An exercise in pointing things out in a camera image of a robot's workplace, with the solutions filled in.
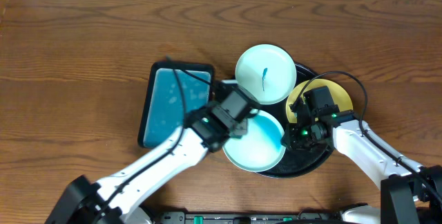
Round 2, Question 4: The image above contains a yellow plate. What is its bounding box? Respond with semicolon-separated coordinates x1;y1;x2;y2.
285;79;354;123

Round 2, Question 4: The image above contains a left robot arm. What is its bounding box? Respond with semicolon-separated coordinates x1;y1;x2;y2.
46;104;258;223

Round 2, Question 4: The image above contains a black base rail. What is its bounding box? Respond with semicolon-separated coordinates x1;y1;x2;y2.
153;212;344;224

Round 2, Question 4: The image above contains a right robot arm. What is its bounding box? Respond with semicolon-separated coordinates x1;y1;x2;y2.
281;102;441;223

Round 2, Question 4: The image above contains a light blue plate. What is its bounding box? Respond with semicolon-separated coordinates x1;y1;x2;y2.
223;111;286;172
235;44;297;104

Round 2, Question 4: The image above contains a black rectangular water tray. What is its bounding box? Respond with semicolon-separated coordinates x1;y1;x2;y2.
137;62;215;149

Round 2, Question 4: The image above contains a green scrubbing sponge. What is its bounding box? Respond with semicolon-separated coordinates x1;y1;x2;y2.
229;118;248;138

